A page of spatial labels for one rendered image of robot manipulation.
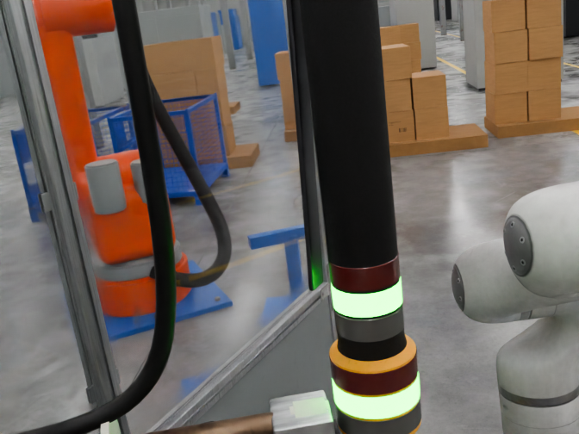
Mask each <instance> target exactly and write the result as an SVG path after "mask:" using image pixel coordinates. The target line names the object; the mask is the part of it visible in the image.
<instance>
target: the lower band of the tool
mask: <svg viewBox="0 0 579 434"><path fill-rule="evenodd" d="M405 336H406V340H407V346H406V348H405V349H404V350H403V351H402V352H401V353H399V354H398V355H396V356H393V357H391V358H388V359H384V360H380V361H372V362H365V361H357V360H353V359H350V358H348V357H345V356H343V355H342V354H341V353H340V352H339V351H338V348H337V344H338V340H336V341H335V342H334V343H333V344H332V346H331V348H330V351H329V354H330V358H331V360H332V362H333V363H334V364H335V365H336V366H338V367H340V368H341V369H344V370H347V371H350V372H354V373H359V374H377V373H383V372H388V371H391V370H394V369H399V368H400V367H402V366H404V365H405V364H407V363H409V362H410V361H411V360H412V359H413V358H414V356H415V353H416V345H415V343H414V341H413V339H411V337H409V336H407V335H406V334H405ZM416 379H417V377H416V378H415V380H414V381H413V382H412V383H411V384H410V385H408V386H407V387H405V388H403V389H401V390H399V391H396V392H394V393H390V394H381V395H362V394H354V393H350V392H347V391H345V390H344V389H342V388H340V387H338V386H337V385H336V384H335V383H334V384H335V386H336V387H337V388H338V389H340V390H341V391H343V392H345V393H347V394H350V395H354V396H358V397H365V398H380V397H386V396H390V395H393V394H398V393H400V392H402V391H404V390H406V389H407V388H409V387H410V386H412V385H413V384H414V382H415V381H416ZM418 402H419V401H417V403H416V404H415V405H414V406H413V407H412V408H411V409H409V410H408V411H406V412H404V413H402V414H399V415H396V416H394V417H390V418H376V419H373V418H359V417H356V416H352V415H351V414H348V413H346V412H344V411H342V410H341V409H340V408H339V407H338V408H339V409H340V410H341V411H342V412H343V413H344V414H346V415H348V416H349V417H352V418H354V419H360V420H365V421H384V420H390V419H396V418H399V417H401V416H403V415H405V414H406V413H408V412H410V411H412V410H413V409H414V408H415V406H416V405H417V404H418ZM420 424H421V421H420ZM420 424H419V425H418V426H417V428H416V429H415V430H414V431H412V432H411V433H409V434H415V432H417V430H418V429H419V428H420Z"/></svg>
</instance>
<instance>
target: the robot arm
mask: <svg viewBox="0 0 579 434"><path fill-rule="evenodd" d="M451 287H452V292H453V293H452V294H453V297H454V298H455V301H456V303H457V305H458V307H459V308H460V309H461V311H462V312H463V313H464V314H465V315H466V316H467V317H469V318H470V319H473V320H474V321H477V322H481V323H486V324H499V323H507V322H514V321H520V320H527V319H538V320H537V321H536V322H534V323H533V324H532V325H530V326H529V327H528V328H526V329H525V330H524V331H523V332H521V333H520V334H518V335H517V336H515V337H514V338H512V339H510V340H509V341H508V342H506V343H505V344H504V345H503V346H502V347H501V348H500V349H499V351H498V353H497V357H496V374H497V383H498V391H499V400H500V408H501V423H502V432H503V434H579V181H577V182H572V183H563V184H559V185H554V186H550V187H547V188H543V189H539V190H536V191H534V192H532V193H530V194H528V195H525V196H523V197H521V198H520V199H519V200H518V201H517V202H516V203H515V204H514V205H513V206H512V207H511V208H510V210H509V211H508V214H507V218H506V219H505V224H504V229H503V238H501V239H495V240H492V241H488V242H484V243H480V244H477V245H473V246H471V247H470V248H469V249H467V250H465V251H464V252H463V253H462V254H461V255H460V256H459V257H458V259H457V261H456V263H455V264H454V267H453V270H452V274H451Z"/></svg>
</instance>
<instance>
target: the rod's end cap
mask: <svg viewBox="0 0 579 434"><path fill-rule="evenodd" d="M292 403H293V406H290V407H289V409H290V414H291V415H293V414H295V416H296V418H300V417H306V416H310V415H315V414H321V413H326V412H327V409H328V410H330V406H329V403H328V400H324V397H319V398H313V399H308V400H298V401H293V402H292ZM330 412H331V410H330Z"/></svg>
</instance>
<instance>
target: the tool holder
mask: <svg viewBox="0 0 579 434"><path fill-rule="evenodd" d="M319 397H324V400H327V397H326V394H325V392H324V391H323V390H320V391H314V392H309V393H304V394H295V395H290V396H284V397H279V398H274V399H270V401H269V405H270V411H271V412H273V416H272V420H271V422H272V429H273V434H340V431H339V426H338V423H337V420H336V419H333V417H332V414H331V412H330V410H328V409H327V412H326V413H321V414H315V415H310V416H306V417H300V418H296V416H295V414H293V415H291V414H290V406H293V403H292V402H293V401H298V400H308V399H313V398H319Z"/></svg>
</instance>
